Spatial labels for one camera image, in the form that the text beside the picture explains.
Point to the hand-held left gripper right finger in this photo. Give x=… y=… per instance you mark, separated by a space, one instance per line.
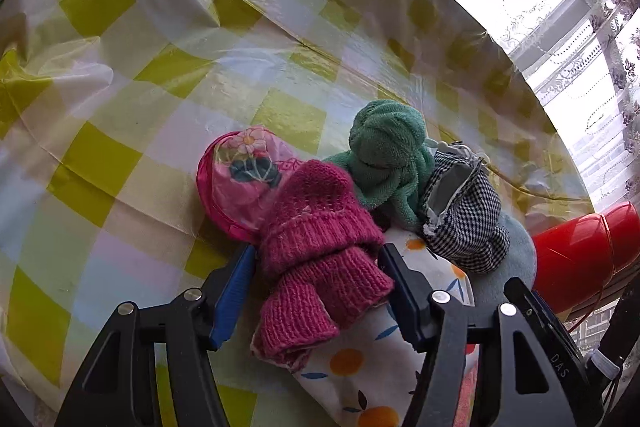
x=400 y=292

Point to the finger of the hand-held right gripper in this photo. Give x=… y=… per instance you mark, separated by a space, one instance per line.
x=550 y=332

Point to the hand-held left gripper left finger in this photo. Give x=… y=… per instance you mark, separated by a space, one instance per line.
x=232 y=292

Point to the white fruit print cloth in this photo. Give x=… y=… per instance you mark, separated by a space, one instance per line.
x=360 y=357

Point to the light blue soft pouch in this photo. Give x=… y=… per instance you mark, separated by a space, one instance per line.
x=515 y=257

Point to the magenta knitted sock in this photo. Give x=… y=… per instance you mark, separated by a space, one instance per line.
x=320 y=237

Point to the black white houndstooth pouch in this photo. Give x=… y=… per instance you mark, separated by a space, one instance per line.
x=475 y=227

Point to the pink floral pouch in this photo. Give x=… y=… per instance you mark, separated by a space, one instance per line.
x=240 y=177

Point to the green towel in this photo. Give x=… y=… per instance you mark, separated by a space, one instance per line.
x=385 y=142

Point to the red thermos flask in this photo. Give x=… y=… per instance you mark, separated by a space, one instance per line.
x=575 y=247

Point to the green checkered plastic tablecloth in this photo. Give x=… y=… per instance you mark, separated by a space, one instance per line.
x=150 y=82

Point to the sheer floral lace curtain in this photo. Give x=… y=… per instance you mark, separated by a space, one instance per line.
x=575 y=32

